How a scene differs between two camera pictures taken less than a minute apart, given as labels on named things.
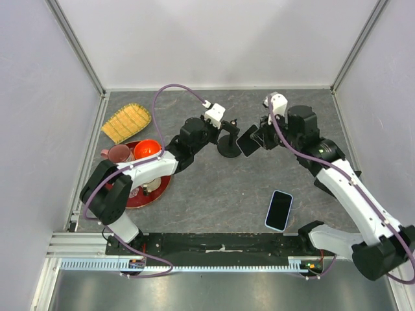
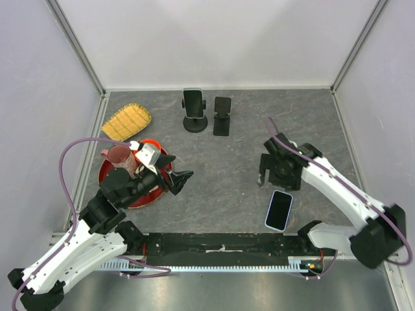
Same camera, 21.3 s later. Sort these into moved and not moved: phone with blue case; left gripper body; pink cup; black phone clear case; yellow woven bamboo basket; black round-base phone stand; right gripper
Moved: black phone clear case; left gripper body; black round-base phone stand; right gripper
Not moved: yellow woven bamboo basket; pink cup; phone with blue case
